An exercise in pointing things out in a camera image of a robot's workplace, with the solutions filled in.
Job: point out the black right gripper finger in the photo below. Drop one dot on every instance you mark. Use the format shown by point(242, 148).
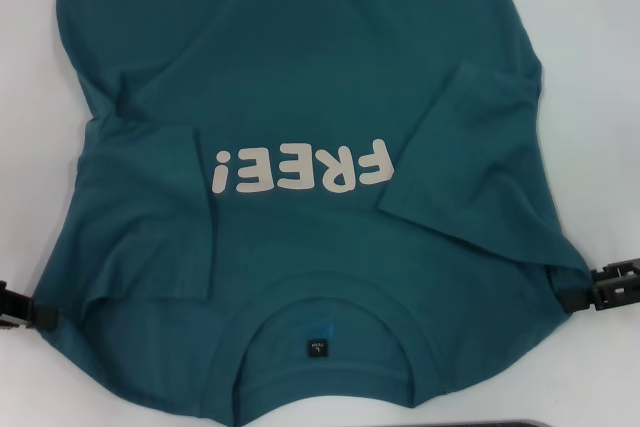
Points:
point(575, 297)

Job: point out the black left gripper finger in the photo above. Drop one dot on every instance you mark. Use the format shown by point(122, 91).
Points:
point(42, 318)

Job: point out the teal FREE print T-shirt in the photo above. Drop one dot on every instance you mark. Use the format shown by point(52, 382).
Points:
point(310, 72)

